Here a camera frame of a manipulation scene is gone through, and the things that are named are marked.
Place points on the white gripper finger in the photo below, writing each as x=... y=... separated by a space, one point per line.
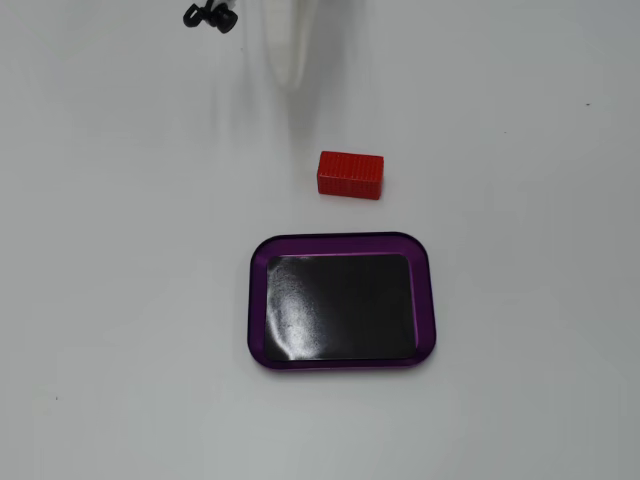
x=289 y=40

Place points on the red textured rectangular block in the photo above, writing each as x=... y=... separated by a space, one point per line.
x=350 y=172

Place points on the purple metal tray black base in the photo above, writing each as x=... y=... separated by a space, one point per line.
x=340 y=362

